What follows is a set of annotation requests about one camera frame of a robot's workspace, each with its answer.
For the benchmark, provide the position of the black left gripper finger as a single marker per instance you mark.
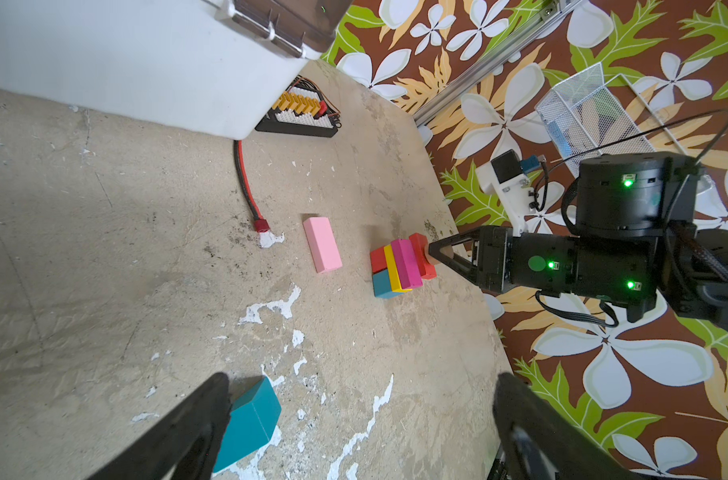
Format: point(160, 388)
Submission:
point(184, 444)

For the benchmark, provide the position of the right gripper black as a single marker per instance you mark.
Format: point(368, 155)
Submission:
point(538, 443)

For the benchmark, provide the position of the teal arch block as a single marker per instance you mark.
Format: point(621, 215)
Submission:
point(253, 420)

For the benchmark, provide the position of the red rectangular block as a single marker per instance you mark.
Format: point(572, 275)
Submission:
point(426, 268)

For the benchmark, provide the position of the magenta rectangular block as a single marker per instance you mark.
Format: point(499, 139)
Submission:
point(407, 264)

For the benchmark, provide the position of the yellow rectangular block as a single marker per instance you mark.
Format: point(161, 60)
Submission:
point(392, 270)

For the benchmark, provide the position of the teal cube block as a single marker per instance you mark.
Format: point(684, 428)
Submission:
point(382, 286)

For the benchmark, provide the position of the red notched block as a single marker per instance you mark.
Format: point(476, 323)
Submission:
point(378, 260)

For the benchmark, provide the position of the light pink block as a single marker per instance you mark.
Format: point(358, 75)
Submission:
point(322, 244)

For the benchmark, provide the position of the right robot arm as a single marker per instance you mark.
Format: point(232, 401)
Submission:
point(620, 325)

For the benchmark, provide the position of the white box brown lid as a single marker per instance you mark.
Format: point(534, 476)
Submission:
point(213, 67)

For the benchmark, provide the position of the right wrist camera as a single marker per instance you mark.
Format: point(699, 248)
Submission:
point(504, 177)

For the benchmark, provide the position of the white wire basket right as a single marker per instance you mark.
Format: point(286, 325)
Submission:
point(587, 115)

